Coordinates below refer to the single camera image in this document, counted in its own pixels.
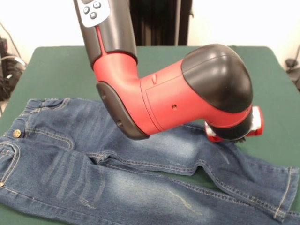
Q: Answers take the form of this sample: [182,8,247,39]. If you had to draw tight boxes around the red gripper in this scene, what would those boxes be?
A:
[203,105,265,145]

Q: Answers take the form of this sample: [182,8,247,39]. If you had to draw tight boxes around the blue denim jeans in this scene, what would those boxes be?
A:
[0,97,300,225]

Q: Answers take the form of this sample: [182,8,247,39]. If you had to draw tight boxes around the dark green table cloth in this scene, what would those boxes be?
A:
[0,45,300,225]

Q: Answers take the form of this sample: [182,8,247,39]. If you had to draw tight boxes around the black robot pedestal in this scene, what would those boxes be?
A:
[130,0,195,46]

